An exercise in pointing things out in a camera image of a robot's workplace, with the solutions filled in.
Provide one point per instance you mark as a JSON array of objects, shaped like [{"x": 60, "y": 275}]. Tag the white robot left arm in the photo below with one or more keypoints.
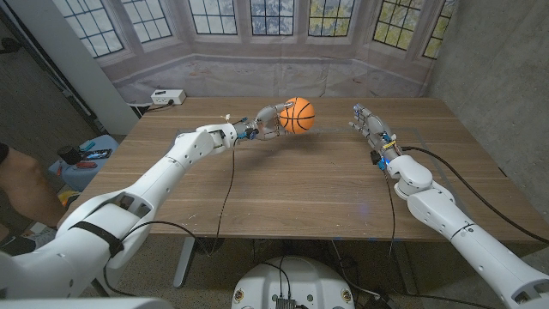
[{"x": 150, "y": 184}]

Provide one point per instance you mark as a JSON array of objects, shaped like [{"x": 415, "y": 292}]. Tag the grey table leg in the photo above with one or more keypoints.
[
  {"x": 184, "y": 262},
  {"x": 405, "y": 268}
]

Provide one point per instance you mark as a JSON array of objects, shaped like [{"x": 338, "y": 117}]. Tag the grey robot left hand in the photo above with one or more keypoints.
[{"x": 266, "y": 124}]

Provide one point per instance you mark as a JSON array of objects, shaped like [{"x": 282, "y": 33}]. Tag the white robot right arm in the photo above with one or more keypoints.
[{"x": 472, "y": 249}]

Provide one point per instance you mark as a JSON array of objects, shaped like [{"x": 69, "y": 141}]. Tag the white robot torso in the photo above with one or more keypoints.
[{"x": 293, "y": 283}]

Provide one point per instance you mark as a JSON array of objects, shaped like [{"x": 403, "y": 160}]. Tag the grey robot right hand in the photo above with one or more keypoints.
[{"x": 375, "y": 129}]

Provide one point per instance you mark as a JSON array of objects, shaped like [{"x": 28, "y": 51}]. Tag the black round fan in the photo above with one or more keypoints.
[{"x": 211, "y": 245}]

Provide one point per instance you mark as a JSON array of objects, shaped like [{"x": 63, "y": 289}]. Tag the red tool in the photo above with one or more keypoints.
[{"x": 86, "y": 165}]

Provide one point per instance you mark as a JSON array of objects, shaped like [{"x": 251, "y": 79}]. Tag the yellow object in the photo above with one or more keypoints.
[{"x": 68, "y": 198}]

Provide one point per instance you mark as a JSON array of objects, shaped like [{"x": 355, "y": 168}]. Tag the printed window backdrop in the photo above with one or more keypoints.
[{"x": 274, "y": 77}]

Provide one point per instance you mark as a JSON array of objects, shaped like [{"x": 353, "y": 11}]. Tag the white power strip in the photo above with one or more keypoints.
[{"x": 168, "y": 97}]

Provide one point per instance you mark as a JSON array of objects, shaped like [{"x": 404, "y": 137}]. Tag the grey black sneaker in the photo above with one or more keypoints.
[{"x": 17, "y": 245}]

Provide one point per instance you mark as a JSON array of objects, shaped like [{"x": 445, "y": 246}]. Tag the blue stool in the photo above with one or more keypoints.
[{"x": 86, "y": 176}]

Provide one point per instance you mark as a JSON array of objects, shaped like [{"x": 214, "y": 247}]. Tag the black phone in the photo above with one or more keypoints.
[{"x": 98, "y": 153}]

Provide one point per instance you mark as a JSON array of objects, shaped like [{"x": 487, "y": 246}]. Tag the person bare leg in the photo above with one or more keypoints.
[{"x": 30, "y": 184}]

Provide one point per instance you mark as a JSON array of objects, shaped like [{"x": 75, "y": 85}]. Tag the orange mini basketball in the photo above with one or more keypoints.
[{"x": 302, "y": 118}]

